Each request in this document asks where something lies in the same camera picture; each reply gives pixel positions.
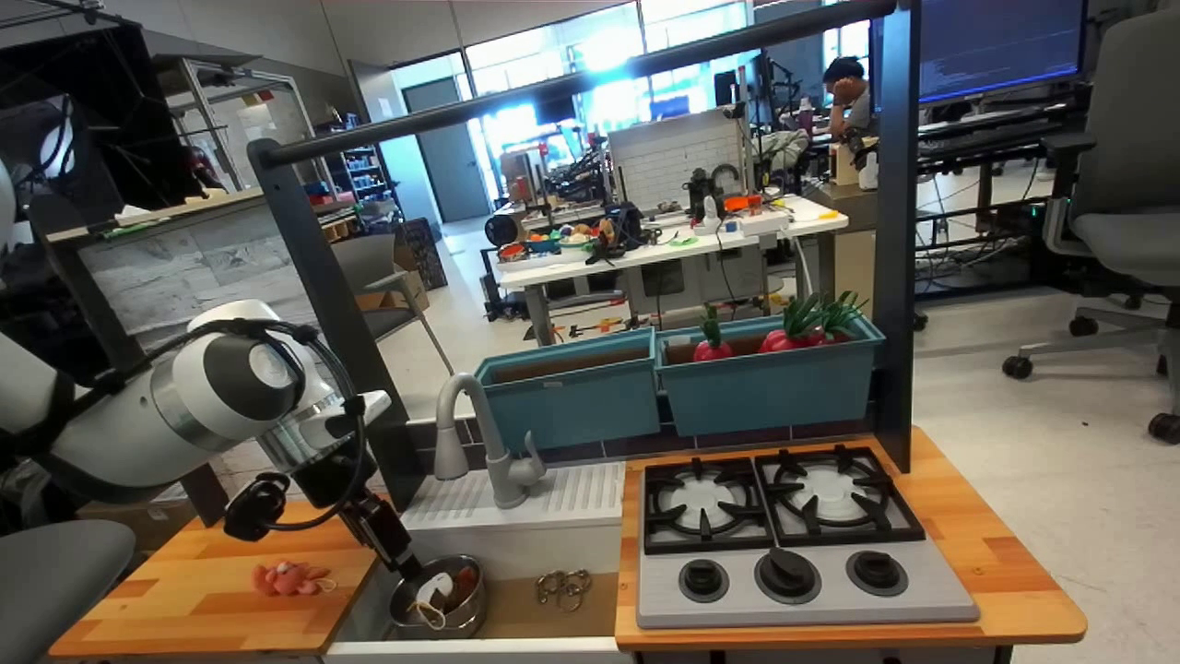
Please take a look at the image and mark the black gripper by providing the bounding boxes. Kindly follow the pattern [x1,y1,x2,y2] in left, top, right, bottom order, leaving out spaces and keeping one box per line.
[340,486,426,583]

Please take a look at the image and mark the pink plush toy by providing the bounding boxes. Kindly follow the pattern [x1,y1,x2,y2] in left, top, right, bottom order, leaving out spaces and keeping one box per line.
[254,561,326,599]

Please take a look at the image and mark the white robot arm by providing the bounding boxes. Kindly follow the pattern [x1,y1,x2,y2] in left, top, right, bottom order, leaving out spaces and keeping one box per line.
[0,299,426,581]

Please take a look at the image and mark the stainless steel pot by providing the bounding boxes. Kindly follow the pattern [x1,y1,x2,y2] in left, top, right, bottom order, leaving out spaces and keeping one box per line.
[390,558,486,638]

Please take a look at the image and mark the white toy sink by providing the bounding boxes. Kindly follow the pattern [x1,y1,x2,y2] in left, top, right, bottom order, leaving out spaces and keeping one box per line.
[326,463,636,664]

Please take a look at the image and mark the grey toy faucet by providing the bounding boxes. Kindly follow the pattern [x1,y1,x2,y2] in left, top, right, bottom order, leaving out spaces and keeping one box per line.
[433,378,548,509]

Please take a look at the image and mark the left teal planter box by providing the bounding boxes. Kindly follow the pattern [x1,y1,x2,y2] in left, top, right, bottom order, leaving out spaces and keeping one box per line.
[476,333,659,451]

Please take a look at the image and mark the teal planter box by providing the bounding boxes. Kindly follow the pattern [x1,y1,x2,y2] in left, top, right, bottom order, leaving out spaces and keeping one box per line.
[655,313,886,434]
[476,333,659,451]

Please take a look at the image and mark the white background work table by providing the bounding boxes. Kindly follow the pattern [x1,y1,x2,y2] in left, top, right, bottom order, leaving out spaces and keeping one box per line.
[496,196,854,343]

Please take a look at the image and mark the grey chair seat corner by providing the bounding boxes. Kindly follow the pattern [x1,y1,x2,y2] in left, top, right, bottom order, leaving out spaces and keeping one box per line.
[0,520,138,664]

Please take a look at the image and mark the grey wood backsplash panel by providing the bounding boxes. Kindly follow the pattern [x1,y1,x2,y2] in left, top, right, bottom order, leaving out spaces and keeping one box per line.
[57,196,368,359]

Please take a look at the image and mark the grey toy stove top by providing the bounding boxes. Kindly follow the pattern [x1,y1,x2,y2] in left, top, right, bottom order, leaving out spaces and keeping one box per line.
[639,448,983,632]

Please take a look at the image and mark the right teal planter box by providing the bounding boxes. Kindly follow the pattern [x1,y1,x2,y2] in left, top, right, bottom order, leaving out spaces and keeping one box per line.
[655,313,886,434]

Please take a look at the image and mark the person in background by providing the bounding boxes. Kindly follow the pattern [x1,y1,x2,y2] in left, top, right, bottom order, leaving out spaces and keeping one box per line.
[823,56,873,145]

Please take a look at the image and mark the computer monitor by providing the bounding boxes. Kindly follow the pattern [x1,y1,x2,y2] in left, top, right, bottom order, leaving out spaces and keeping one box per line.
[919,0,1090,106]

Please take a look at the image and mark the grey office chair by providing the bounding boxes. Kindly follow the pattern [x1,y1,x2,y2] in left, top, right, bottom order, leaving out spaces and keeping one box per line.
[1002,8,1180,448]

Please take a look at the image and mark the metal ring sink drain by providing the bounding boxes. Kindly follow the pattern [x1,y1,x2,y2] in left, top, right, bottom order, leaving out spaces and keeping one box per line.
[534,570,593,614]

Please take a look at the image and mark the black metal frame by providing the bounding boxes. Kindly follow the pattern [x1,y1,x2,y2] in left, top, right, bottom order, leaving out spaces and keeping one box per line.
[246,0,921,472]

